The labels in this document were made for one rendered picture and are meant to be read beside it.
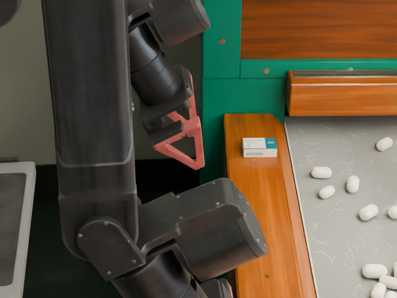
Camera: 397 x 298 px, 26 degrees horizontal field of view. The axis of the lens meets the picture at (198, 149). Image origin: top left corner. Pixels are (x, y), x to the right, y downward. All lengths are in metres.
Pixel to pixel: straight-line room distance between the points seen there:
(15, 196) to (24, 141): 1.69
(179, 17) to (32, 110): 1.63
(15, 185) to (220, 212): 0.41
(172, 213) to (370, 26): 1.03
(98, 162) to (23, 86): 1.98
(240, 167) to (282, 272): 0.28
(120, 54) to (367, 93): 1.08
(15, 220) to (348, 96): 0.83
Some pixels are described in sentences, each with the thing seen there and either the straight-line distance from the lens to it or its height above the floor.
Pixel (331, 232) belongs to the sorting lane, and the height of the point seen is 0.74.
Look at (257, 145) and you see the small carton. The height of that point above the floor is 0.78.
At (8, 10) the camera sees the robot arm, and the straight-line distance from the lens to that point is 1.01.
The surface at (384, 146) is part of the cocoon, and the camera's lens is 1.64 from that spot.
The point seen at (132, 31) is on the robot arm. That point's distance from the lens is 1.05.
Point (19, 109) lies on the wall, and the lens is 2.63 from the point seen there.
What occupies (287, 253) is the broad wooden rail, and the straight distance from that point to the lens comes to 1.34.
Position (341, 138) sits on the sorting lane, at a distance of 1.67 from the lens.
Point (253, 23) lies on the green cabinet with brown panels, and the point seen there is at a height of 0.95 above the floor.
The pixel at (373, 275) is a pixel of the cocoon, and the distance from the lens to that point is 1.34.
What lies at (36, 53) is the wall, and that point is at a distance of 2.54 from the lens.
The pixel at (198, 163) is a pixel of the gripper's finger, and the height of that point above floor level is 1.00.
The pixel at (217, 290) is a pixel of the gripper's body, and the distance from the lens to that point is 0.78.
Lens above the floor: 1.62
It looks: 33 degrees down
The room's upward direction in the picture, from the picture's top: straight up
